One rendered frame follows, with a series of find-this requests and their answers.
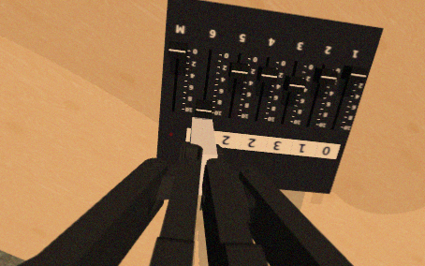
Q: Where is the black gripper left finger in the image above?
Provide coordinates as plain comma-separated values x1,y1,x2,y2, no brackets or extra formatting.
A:
17,117,204,266

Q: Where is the black lighting desk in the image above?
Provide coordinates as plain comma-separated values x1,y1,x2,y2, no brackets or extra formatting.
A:
156,0,384,194

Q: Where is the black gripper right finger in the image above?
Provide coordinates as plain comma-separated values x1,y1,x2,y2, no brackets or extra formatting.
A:
198,118,354,266

